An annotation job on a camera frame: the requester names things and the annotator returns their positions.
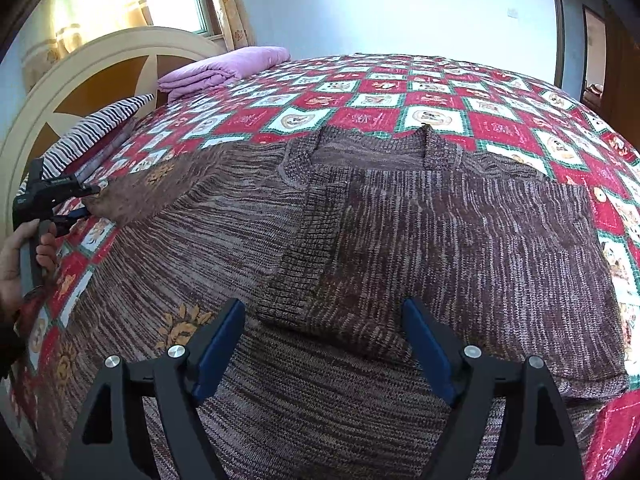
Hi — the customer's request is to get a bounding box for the yellow patterned curtain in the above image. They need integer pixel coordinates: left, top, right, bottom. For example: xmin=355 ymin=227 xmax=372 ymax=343
xmin=20 ymin=0 xmax=257 ymax=86

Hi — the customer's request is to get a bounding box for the person's left hand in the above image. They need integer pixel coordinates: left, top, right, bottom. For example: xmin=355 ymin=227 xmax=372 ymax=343
xmin=0 ymin=220 xmax=59 ymax=322

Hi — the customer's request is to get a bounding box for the brown wooden door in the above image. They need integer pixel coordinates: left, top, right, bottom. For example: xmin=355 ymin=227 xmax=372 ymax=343
xmin=602 ymin=0 xmax=640 ymax=133

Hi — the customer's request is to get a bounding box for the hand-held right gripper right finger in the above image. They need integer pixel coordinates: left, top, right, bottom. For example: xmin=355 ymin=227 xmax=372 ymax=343
xmin=402 ymin=297 xmax=587 ymax=480

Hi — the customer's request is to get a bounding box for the pink folded quilt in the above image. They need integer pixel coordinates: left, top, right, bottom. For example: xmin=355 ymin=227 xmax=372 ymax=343
xmin=158 ymin=46 xmax=292 ymax=103

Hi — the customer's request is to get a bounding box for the red printed bed blanket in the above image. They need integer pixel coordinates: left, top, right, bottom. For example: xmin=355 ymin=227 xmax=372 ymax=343
xmin=9 ymin=52 xmax=640 ymax=480

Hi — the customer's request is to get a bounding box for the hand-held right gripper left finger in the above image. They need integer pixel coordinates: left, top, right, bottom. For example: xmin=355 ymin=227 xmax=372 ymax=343
xmin=64 ymin=297 xmax=246 ymax=480

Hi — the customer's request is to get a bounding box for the striped pillow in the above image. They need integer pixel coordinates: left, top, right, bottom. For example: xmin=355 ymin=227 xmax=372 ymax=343
xmin=42 ymin=94 xmax=156 ymax=181

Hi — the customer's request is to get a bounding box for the brown door frame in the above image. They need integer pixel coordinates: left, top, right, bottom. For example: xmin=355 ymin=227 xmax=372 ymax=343
xmin=546 ymin=0 xmax=612 ymax=107

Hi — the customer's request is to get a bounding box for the cream wooden headboard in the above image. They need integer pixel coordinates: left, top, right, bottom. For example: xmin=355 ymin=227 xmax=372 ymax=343
xmin=0 ymin=26 xmax=227 ymax=241

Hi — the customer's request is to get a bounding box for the brown knitted sweater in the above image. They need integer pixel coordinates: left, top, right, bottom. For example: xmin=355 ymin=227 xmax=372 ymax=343
xmin=30 ymin=125 xmax=631 ymax=480

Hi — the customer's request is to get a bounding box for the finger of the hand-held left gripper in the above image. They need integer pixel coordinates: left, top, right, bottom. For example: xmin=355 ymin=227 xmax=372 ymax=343
xmin=49 ymin=210 xmax=92 ymax=239
xmin=42 ymin=174 xmax=102 ymax=197

